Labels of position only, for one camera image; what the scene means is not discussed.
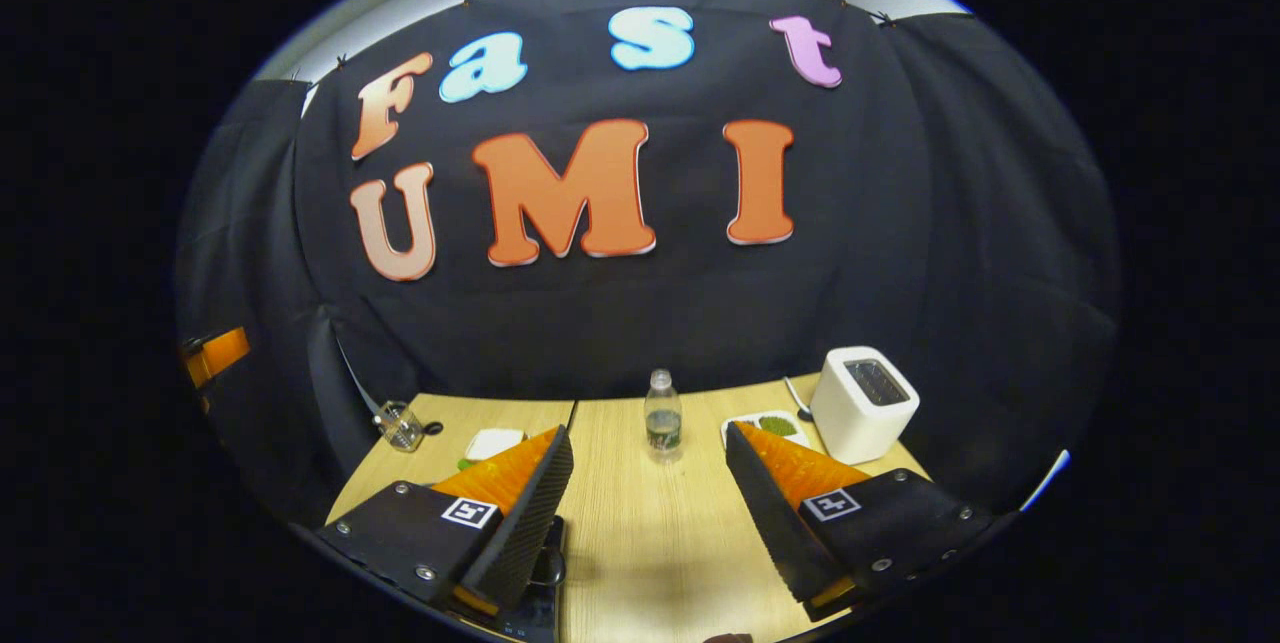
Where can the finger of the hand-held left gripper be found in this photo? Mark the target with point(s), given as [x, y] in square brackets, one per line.
[222, 353]

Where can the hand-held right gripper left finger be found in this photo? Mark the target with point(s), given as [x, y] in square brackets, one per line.
[525, 533]

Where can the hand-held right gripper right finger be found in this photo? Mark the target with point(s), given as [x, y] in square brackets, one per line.
[775, 533]

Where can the black induction cooktop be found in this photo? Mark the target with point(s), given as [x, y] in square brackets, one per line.
[530, 613]

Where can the sandwich with lettuce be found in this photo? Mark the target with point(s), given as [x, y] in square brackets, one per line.
[493, 443]

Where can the white divided snack tray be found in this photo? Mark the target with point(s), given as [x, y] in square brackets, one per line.
[770, 423]

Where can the white toaster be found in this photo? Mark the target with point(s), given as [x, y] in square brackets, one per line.
[860, 413]

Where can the clear water bottle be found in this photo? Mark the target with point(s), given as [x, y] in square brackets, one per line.
[663, 423]

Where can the clear glass jar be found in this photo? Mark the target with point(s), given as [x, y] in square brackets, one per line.
[402, 428]

